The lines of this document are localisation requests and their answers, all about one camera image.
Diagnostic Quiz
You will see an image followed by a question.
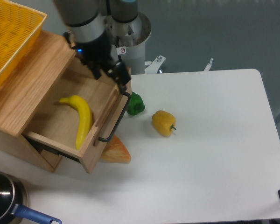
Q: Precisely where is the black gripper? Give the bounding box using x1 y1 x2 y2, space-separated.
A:
63 31 131 91

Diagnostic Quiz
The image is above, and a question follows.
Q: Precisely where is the yellow banana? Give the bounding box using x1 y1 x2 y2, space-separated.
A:
59 95 93 150

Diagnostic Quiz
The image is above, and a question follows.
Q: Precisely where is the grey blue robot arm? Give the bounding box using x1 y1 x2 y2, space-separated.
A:
54 0 142 93

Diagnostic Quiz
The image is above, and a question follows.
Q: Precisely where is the open wooden top drawer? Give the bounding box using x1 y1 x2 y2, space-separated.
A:
23 58 131 173

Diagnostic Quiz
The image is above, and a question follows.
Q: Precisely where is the wooden drawer cabinet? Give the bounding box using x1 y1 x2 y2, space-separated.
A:
0 31 75 172

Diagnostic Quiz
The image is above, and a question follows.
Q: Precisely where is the green bell pepper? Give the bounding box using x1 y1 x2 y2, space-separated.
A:
126 91 145 116

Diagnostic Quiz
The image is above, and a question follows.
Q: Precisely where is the yellow bell pepper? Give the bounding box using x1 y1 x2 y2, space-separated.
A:
152 110 176 137

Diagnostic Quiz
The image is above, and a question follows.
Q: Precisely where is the orange bread wedge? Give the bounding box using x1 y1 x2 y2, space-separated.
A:
100 135 131 164

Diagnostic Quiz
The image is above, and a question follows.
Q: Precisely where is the yellow plastic basket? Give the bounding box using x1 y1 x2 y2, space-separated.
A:
0 0 47 87

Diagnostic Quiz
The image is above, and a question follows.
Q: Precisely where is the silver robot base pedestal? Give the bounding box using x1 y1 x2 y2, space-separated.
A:
105 12 151 74

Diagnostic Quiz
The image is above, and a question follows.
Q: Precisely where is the white metal bracket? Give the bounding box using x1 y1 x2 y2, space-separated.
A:
145 55 166 74

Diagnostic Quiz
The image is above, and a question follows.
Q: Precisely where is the black metal drawer handle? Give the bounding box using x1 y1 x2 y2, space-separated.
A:
98 90 132 143

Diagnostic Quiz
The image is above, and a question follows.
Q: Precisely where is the black pot with blue handle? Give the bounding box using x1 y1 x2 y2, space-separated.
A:
0 172 62 224

